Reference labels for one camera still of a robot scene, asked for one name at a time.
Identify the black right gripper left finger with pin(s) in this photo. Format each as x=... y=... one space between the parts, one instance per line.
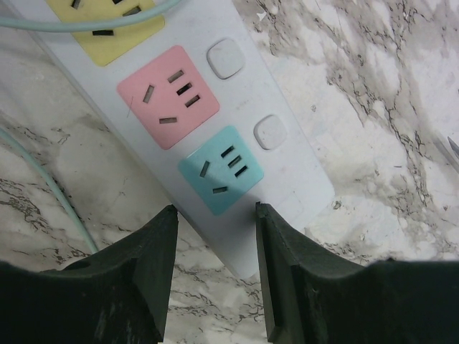
x=117 y=295

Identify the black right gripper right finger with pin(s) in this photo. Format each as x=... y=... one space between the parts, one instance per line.
x=311 y=295

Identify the white power strip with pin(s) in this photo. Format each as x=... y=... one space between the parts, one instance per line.
x=183 y=85

